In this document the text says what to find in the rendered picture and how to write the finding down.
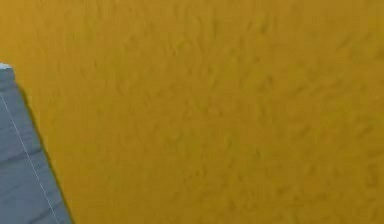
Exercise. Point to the grey wooden cupboard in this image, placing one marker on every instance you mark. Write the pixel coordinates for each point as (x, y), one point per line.
(20, 166)

